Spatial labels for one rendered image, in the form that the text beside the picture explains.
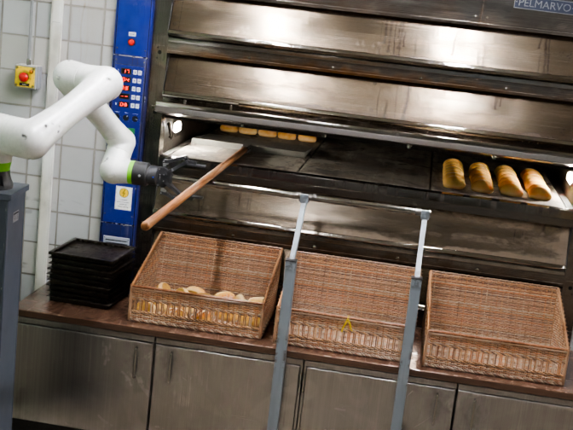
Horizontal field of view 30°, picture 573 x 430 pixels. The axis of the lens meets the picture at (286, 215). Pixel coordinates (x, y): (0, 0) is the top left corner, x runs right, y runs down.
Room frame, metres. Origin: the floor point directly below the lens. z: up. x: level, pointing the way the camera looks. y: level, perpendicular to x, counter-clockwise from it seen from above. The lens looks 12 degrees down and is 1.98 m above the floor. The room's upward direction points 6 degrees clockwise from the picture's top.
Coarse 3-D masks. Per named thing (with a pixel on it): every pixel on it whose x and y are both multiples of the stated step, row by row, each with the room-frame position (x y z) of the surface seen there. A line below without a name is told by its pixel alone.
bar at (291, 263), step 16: (176, 176) 4.23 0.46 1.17; (256, 192) 4.19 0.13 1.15; (272, 192) 4.18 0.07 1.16; (288, 192) 4.18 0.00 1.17; (304, 208) 4.14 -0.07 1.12; (368, 208) 4.14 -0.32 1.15; (384, 208) 4.13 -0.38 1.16; (400, 208) 4.12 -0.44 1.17; (416, 208) 4.12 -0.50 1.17; (288, 272) 3.94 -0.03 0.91; (416, 272) 3.92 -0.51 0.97; (288, 288) 3.94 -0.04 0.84; (416, 288) 3.88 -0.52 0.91; (288, 304) 3.94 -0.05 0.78; (416, 304) 3.88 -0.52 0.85; (288, 320) 3.94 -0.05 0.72; (400, 368) 3.88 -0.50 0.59; (272, 384) 3.94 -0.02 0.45; (400, 384) 3.88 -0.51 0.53; (272, 400) 3.94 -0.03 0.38; (400, 400) 3.88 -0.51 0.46; (272, 416) 3.94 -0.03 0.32; (400, 416) 3.88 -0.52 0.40
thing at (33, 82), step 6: (18, 66) 4.62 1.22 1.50; (24, 66) 4.62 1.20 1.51; (30, 66) 4.62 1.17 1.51; (36, 66) 4.64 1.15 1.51; (18, 72) 4.62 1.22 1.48; (24, 72) 4.62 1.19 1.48; (36, 72) 4.62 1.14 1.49; (18, 78) 4.62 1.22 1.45; (30, 78) 4.62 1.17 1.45; (36, 78) 4.62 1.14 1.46; (18, 84) 4.62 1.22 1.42; (24, 84) 4.62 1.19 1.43; (30, 84) 4.62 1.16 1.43; (36, 84) 4.62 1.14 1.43
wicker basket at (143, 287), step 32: (160, 256) 4.56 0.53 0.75; (192, 256) 4.55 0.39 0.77; (224, 256) 4.54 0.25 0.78; (256, 256) 4.53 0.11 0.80; (160, 288) 4.11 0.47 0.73; (224, 288) 4.50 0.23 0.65; (256, 288) 4.49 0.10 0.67; (160, 320) 4.11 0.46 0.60; (192, 320) 4.10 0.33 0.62; (256, 320) 4.07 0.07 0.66
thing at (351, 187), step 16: (160, 160) 4.62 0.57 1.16; (208, 160) 4.64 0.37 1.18; (256, 176) 4.57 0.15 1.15; (272, 176) 4.56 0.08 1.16; (288, 176) 4.55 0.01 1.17; (304, 176) 4.54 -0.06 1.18; (320, 176) 4.57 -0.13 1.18; (368, 192) 4.51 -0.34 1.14; (384, 192) 4.50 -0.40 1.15; (400, 192) 4.49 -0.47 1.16; (416, 192) 4.48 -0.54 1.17; (432, 192) 4.48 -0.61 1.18; (448, 192) 4.52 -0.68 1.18; (496, 208) 4.44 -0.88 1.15; (512, 208) 4.43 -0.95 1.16; (528, 208) 4.43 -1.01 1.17; (544, 208) 4.42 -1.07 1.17; (560, 208) 4.43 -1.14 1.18
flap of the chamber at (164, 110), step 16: (160, 112) 4.48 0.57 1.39; (176, 112) 4.46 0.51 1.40; (192, 112) 4.45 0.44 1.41; (208, 112) 4.45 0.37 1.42; (272, 128) 4.59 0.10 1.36; (288, 128) 4.41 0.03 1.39; (304, 128) 4.40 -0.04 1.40; (320, 128) 4.39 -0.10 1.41; (400, 144) 4.51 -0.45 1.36; (416, 144) 4.34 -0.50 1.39; (432, 144) 4.33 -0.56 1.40; (448, 144) 4.33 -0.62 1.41; (528, 160) 4.43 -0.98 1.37; (544, 160) 4.28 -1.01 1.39; (560, 160) 4.27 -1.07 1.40
